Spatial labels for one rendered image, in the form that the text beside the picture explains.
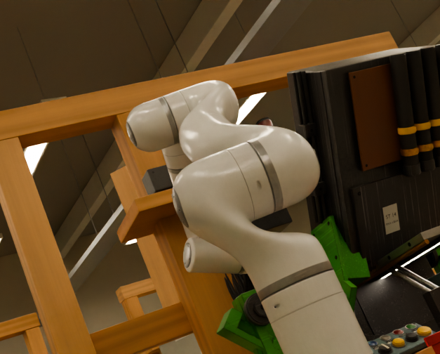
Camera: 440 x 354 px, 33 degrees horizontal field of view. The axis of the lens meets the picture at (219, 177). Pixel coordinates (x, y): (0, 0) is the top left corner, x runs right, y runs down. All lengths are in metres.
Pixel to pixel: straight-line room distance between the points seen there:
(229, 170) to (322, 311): 0.25
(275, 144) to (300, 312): 0.25
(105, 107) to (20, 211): 0.41
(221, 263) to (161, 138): 0.45
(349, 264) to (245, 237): 0.79
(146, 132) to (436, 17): 9.16
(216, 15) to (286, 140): 6.13
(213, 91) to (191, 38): 6.21
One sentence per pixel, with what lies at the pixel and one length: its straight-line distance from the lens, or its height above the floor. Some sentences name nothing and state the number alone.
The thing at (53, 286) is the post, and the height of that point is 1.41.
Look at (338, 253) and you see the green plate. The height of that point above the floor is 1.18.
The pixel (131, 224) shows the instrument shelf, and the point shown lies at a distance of 2.06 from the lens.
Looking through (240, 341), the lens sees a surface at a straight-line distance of 1.72.
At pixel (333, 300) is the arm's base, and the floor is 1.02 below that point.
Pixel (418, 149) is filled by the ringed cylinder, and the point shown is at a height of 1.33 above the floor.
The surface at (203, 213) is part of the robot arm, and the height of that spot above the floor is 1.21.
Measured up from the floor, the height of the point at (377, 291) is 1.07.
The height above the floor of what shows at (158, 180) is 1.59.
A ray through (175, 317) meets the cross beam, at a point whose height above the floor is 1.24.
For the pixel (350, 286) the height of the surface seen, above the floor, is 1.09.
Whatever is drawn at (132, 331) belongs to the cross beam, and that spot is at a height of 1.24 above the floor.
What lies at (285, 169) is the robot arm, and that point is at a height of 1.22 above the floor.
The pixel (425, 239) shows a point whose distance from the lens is 1.75.
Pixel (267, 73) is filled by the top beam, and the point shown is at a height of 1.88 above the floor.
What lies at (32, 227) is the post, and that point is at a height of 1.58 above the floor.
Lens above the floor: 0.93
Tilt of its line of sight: 17 degrees up
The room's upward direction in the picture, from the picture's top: 24 degrees counter-clockwise
